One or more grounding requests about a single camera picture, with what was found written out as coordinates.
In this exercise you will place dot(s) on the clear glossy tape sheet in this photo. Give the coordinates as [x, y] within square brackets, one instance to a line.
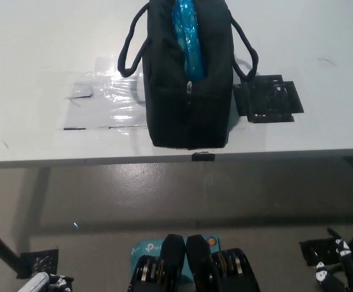
[115, 103]

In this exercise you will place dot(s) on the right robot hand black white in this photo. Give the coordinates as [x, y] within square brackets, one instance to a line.
[346, 273]

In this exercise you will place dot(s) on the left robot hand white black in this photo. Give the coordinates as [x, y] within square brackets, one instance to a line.
[39, 283]

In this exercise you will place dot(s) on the thin black thread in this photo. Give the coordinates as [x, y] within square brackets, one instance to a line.
[325, 59]

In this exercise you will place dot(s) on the large black tape patch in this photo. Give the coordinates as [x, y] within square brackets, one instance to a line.
[264, 100]

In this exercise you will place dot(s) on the teal tp-link box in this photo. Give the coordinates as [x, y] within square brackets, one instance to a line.
[144, 248]

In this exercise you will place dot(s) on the blue plastic-wrapped plate stack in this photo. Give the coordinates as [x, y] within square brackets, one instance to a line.
[188, 45]

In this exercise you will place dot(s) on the small black tape strip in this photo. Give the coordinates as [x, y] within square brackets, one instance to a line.
[203, 156]

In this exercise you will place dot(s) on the grey tape piece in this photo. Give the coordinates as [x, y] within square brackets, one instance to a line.
[79, 90]

